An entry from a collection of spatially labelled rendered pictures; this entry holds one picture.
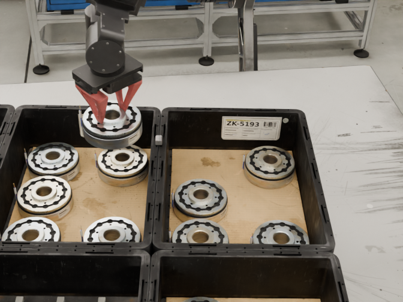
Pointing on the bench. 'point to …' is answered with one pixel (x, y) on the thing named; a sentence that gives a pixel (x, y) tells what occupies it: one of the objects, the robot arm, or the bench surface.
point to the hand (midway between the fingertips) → (111, 112)
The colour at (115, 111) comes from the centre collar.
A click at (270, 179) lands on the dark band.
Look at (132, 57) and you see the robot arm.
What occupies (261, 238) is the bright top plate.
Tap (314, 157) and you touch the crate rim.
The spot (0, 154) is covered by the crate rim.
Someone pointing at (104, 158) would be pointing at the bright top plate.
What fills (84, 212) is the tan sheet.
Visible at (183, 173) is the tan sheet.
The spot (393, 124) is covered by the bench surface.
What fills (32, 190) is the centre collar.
